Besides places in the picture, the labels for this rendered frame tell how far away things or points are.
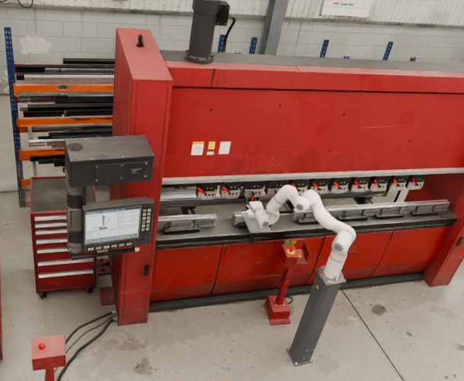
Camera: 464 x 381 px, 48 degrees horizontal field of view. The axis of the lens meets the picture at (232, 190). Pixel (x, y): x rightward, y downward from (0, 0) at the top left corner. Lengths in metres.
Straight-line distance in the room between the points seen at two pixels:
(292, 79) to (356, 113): 0.69
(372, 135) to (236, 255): 1.52
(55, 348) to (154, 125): 1.55
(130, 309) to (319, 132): 2.14
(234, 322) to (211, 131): 1.87
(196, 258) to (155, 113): 1.51
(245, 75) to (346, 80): 0.80
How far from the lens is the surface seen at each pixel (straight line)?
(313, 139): 4.21
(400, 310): 5.60
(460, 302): 6.06
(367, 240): 5.11
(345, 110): 4.20
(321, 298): 4.15
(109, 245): 3.55
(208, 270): 4.60
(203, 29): 3.56
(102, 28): 7.78
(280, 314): 4.97
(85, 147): 3.25
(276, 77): 3.77
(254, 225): 4.32
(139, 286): 4.40
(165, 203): 4.49
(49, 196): 4.45
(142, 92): 3.34
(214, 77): 3.62
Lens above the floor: 3.68
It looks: 35 degrees down
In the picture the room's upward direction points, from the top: 12 degrees clockwise
